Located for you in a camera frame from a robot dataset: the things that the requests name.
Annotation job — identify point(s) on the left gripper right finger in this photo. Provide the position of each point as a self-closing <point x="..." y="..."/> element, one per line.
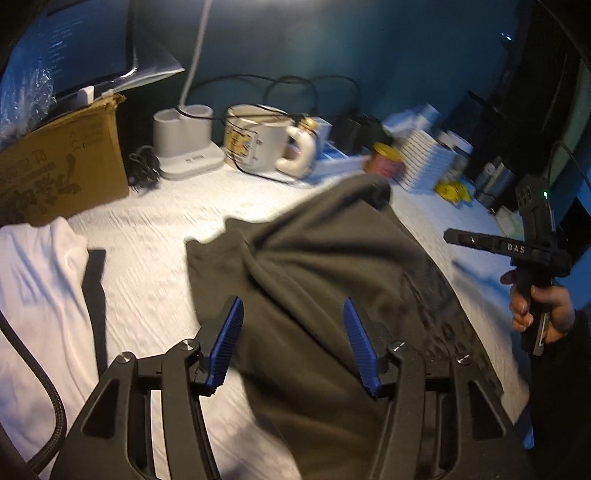
<point x="443" y="421"/>

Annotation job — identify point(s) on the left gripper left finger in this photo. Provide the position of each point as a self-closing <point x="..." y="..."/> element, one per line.
<point x="112" y="437"/>

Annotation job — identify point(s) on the dark olive t-shirt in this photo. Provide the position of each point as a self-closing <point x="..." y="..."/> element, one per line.
<point x="294" y="275"/>

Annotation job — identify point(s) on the person right hand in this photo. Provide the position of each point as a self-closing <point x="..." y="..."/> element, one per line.
<point x="555" y="299"/>

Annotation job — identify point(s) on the yellow packet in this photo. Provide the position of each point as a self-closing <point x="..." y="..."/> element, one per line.
<point x="454" y="192"/>

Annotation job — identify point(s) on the white lattice plastic basket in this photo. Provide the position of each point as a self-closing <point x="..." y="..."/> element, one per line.
<point x="426" y="161"/>

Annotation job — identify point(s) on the white garment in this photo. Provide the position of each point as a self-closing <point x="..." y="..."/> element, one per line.
<point x="42" y="273"/>

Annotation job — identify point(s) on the red can yellow lid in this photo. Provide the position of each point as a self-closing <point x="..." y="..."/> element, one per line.
<point x="386" y="161"/>

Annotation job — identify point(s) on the white cloth in basket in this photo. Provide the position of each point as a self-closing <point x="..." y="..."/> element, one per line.
<point x="404" y="123"/>

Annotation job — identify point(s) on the black power adapter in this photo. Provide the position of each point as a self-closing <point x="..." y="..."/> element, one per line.
<point x="346" y="135"/>

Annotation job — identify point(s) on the white power strip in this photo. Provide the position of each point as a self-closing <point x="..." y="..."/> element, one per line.
<point x="332" y="161"/>

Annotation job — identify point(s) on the brown cardboard box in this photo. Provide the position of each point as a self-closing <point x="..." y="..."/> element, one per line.
<point x="69" y="165"/>

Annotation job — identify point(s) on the cream ceramic mug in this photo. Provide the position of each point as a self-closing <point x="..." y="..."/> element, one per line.
<point x="260" y="140"/>

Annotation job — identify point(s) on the white desk lamp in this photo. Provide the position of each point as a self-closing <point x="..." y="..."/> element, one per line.
<point x="182" y="135"/>

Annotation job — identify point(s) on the clear plastic bag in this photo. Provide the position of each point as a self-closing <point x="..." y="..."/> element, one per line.
<point x="27" y="96"/>

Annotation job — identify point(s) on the laptop screen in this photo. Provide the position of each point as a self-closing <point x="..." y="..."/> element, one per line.
<point x="78" y="44"/>

